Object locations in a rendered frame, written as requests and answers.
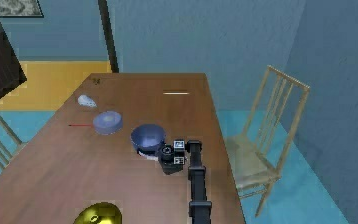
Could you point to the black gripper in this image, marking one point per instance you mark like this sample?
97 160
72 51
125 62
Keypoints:
167 156

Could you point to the dark blue bowl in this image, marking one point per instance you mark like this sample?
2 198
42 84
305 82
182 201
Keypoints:
148 136

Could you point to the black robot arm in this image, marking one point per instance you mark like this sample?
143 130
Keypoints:
197 186

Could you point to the pale blue round dish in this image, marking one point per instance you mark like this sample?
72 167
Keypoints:
107 122

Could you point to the brown wooden table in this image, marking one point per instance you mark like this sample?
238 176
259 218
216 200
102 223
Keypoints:
97 166

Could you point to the white thin stick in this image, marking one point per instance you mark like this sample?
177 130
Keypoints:
176 93

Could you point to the red pencil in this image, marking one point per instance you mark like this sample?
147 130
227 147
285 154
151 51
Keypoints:
81 125

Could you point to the golden round pot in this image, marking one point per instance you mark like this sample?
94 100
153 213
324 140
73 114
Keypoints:
98 215

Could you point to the white crumpled cloth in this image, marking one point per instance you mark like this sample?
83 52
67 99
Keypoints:
86 101

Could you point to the small dark speck object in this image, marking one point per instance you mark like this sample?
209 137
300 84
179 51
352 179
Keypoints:
96 80

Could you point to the pale wooden chair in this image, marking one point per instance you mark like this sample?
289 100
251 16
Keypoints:
253 156
0 140

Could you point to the dark brown cabinet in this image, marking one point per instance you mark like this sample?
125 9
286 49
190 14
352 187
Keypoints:
0 63

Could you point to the grey framed picture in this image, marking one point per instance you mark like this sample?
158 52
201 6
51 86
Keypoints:
18 7

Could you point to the dark door frame post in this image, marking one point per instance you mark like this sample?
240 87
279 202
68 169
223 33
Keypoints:
108 36

